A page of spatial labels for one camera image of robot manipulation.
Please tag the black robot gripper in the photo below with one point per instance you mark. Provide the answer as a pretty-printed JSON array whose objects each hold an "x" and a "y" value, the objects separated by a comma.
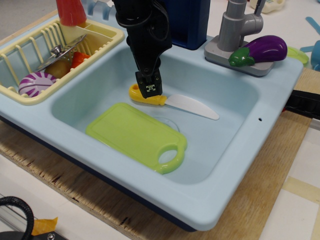
[{"x": 148, "y": 39}]

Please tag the yellow handled white toy knife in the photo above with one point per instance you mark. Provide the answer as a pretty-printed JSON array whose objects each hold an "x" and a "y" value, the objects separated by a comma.
[{"x": 178, "y": 101}]

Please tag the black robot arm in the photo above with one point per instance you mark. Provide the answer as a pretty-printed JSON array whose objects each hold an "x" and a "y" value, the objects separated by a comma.
[{"x": 130, "y": 12}]

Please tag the green plastic cutting board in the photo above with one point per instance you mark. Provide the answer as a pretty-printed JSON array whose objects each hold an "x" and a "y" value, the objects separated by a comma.
[{"x": 140, "y": 137}]

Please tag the wooden base board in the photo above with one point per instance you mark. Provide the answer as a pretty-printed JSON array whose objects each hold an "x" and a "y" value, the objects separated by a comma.
[{"x": 278, "y": 199}]

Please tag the dark blue plastic box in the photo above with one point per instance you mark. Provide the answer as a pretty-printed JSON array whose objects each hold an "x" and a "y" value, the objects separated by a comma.
[{"x": 188, "y": 21}]

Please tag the orange toy carrot piece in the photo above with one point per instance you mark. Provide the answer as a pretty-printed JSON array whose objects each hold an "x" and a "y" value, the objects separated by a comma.
[{"x": 78, "y": 58}]

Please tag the blue plate holder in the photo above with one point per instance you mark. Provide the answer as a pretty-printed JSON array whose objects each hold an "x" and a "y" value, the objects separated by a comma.
[{"x": 101, "y": 10}]

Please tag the light blue toy sink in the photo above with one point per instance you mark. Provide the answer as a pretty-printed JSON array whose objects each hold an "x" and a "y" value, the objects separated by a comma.
[{"x": 219, "y": 152}]

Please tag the yellow toy potato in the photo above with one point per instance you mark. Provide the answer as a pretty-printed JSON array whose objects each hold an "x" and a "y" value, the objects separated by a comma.
[{"x": 58, "y": 69}]

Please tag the metal pot lid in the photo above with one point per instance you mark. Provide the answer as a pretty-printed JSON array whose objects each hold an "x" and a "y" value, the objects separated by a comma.
[{"x": 58, "y": 52}]

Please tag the grey toy faucet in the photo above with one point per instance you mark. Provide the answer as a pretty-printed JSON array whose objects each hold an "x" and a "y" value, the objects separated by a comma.
[{"x": 235, "y": 26}]

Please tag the red plastic cup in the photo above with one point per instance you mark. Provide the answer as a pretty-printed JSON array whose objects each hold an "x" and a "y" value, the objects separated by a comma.
[{"x": 71, "y": 13}]

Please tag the cream yellow dish rack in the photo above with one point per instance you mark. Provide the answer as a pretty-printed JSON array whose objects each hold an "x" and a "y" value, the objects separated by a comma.
[{"x": 32, "y": 53}]

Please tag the purple white toy onion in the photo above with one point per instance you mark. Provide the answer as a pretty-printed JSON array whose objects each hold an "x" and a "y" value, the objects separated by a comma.
[{"x": 36, "y": 82}]

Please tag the purple toy eggplant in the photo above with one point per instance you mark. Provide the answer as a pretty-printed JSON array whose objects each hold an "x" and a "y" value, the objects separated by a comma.
[{"x": 269, "y": 48}]

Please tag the cream white toy object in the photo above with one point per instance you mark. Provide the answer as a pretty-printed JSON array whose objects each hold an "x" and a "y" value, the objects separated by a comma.
[{"x": 266, "y": 6}]

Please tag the lime green plastic plate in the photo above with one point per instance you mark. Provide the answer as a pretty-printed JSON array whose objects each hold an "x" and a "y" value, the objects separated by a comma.
[{"x": 297, "y": 54}]

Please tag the black clamp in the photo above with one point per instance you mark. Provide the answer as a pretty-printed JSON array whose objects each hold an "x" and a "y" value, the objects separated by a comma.
[{"x": 304, "y": 103}]

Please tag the blue plastic utensil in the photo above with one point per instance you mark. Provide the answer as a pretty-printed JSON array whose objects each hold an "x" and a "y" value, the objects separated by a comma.
[{"x": 314, "y": 44}]

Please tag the yellow tape piece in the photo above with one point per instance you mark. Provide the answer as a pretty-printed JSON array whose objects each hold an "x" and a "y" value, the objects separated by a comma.
[{"x": 43, "y": 226}]

